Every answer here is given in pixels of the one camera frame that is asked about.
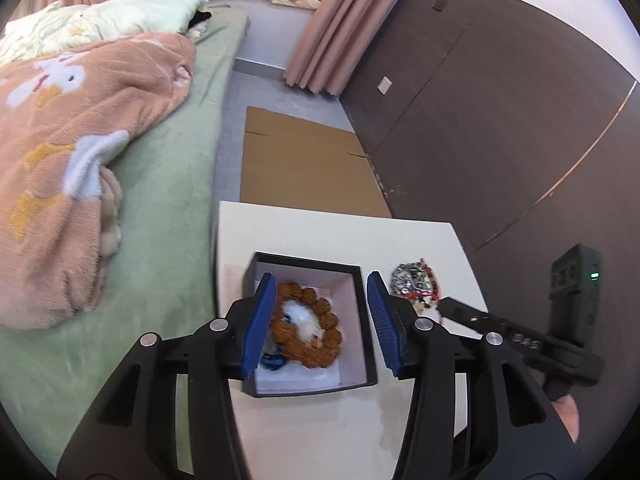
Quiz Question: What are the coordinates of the person's right hand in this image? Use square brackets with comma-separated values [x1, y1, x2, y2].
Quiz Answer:
[552, 394, 582, 444]

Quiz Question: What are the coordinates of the pale green pillow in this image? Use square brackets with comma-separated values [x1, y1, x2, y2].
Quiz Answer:
[0, 0, 210, 64]

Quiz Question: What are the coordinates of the flat brown cardboard sheet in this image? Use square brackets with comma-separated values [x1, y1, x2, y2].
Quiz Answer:
[239, 105, 394, 220]

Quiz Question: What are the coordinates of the pink printed fleece blanket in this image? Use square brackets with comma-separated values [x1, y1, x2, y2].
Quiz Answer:
[0, 31, 197, 331]

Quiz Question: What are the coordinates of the brown bead bracelet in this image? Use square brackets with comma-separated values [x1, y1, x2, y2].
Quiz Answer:
[270, 282, 346, 369]

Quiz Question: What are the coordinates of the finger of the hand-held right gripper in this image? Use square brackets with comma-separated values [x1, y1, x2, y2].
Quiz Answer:
[438, 297, 552, 357]

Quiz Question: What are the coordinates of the white table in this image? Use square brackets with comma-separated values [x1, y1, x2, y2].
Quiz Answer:
[212, 201, 489, 480]

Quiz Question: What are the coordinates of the bed with green sheet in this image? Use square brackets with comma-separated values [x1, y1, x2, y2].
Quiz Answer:
[0, 10, 251, 462]

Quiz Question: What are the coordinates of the silver and red jewelry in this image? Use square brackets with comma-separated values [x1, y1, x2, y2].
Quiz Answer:
[388, 258, 444, 317]

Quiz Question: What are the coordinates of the black jewelry box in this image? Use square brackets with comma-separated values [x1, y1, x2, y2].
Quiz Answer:
[242, 252, 378, 399]

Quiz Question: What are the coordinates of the white fluffy tassel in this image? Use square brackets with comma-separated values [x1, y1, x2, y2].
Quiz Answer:
[284, 301, 327, 342]

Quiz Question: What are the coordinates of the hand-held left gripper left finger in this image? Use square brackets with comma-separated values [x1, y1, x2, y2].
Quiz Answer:
[56, 272, 278, 480]

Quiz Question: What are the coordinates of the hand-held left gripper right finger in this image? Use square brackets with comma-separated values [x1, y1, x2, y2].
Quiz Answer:
[366, 271, 591, 480]

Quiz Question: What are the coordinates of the blue jewelry piece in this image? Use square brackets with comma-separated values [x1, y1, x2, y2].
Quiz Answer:
[259, 351, 289, 374]

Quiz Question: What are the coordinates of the black cloth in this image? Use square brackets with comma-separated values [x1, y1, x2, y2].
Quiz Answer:
[187, 7, 214, 34]

